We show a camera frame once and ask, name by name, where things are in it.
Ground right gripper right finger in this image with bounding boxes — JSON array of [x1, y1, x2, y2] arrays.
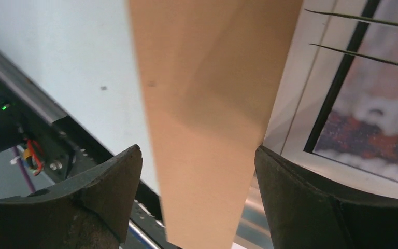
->
[[254, 146, 398, 248]]

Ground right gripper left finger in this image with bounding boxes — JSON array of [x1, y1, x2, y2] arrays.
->
[[0, 145, 143, 248]]

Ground printed plant photo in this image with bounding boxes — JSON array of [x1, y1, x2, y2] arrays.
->
[[263, 1, 398, 199]]

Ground brown cardboard backing board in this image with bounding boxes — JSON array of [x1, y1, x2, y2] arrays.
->
[[128, 1, 302, 248]]

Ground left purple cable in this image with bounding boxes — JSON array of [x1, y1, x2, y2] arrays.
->
[[11, 146, 38, 194]]

